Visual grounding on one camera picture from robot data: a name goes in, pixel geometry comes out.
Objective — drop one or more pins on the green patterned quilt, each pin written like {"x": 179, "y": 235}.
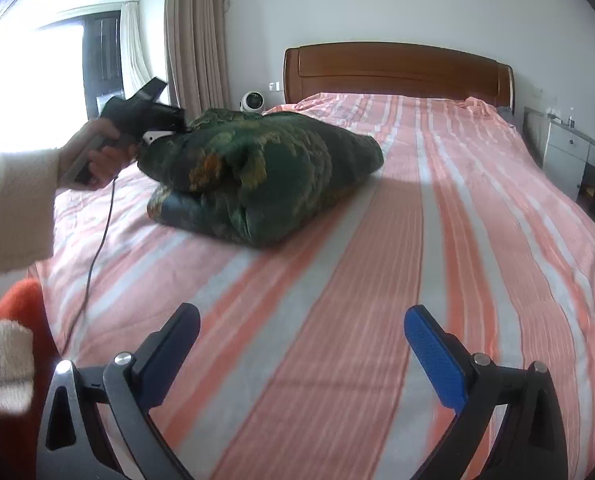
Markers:
{"x": 267, "y": 165}

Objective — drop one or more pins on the pink striped bed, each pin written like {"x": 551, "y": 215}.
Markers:
{"x": 377, "y": 285}

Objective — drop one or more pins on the small bottle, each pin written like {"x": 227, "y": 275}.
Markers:
{"x": 571, "y": 120}

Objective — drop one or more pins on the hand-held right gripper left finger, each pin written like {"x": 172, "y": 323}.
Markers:
{"x": 172, "y": 355}

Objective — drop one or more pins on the person's left hand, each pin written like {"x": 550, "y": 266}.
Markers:
{"x": 105, "y": 165}

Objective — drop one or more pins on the white wall socket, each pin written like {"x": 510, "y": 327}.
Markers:
{"x": 275, "y": 86}

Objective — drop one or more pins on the person's left forearm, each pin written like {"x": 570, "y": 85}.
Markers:
{"x": 12, "y": 210}

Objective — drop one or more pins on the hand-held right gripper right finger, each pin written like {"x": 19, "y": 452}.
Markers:
{"x": 435, "y": 360}

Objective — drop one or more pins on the grey nightstand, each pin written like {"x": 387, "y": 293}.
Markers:
{"x": 562, "y": 155}

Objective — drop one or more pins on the beige curtain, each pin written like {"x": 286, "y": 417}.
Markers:
{"x": 197, "y": 40}

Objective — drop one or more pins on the brown wooden headboard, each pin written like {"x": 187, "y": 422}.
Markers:
{"x": 392, "y": 70}

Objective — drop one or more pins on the window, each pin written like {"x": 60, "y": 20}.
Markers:
{"x": 37, "y": 75}

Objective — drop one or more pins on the white sheer curtain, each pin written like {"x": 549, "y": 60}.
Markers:
{"x": 132, "y": 50}

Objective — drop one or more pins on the orange cloth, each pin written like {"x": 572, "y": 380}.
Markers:
{"x": 32, "y": 320}

